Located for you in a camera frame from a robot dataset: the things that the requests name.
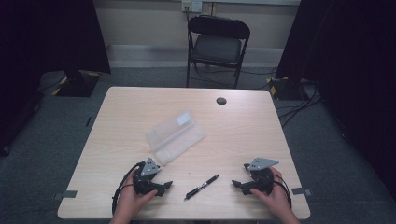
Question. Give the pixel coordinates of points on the black curtain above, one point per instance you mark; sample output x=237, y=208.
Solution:
x=351, y=62
x=46, y=37

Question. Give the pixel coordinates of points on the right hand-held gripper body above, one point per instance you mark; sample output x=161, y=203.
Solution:
x=263, y=182

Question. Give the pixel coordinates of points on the person's right hand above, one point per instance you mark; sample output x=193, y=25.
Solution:
x=278, y=199

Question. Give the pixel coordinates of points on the black folding chair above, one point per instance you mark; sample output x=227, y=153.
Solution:
x=218, y=46

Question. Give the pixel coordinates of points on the person's left hand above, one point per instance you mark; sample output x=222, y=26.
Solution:
x=130, y=202

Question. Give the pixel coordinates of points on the dark table grommet hole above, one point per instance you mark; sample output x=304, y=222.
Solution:
x=221, y=100

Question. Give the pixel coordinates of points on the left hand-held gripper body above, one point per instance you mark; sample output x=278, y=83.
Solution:
x=146, y=183

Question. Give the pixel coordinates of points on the grey tape strip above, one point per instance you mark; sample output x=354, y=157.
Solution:
x=301, y=191
x=66, y=194

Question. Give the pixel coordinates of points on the white wall outlet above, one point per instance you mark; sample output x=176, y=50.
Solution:
x=191, y=5

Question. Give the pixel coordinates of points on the small black floor item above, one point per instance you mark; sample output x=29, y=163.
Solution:
x=88, y=121

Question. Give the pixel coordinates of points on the clear plastic pencil case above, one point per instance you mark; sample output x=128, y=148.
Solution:
x=174, y=137

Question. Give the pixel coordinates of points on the black pen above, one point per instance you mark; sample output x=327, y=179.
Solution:
x=201, y=187

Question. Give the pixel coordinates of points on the taped black stand base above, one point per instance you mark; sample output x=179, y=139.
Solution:
x=286, y=88
x=77, y=84

